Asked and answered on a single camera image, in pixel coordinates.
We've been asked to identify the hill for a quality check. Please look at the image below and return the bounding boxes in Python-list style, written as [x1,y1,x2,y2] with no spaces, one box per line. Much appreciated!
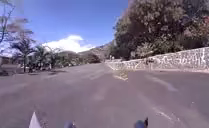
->
[60,41,116,63]

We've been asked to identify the white painted road marking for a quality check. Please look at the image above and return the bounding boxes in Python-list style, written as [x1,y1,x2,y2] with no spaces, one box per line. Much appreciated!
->
[112,68,130,82]

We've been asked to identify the grey asphalt road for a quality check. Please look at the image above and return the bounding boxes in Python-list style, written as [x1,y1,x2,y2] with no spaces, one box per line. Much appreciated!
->
[0,62,209,128]

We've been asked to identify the row of trees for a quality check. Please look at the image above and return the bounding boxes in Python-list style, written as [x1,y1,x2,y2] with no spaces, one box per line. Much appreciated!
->
[0,0,102,77]

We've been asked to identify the robot's own part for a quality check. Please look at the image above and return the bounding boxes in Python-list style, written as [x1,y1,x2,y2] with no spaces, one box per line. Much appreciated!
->
[63,121,77,128]
[134,119,148,128]

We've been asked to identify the large trees behind wall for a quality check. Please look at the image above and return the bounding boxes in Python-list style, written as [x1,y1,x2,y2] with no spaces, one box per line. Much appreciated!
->
[109,0,209,61]

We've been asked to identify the grey stone wall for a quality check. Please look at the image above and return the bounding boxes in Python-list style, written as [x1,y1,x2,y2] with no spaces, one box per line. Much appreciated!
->
[105,45,209,72]

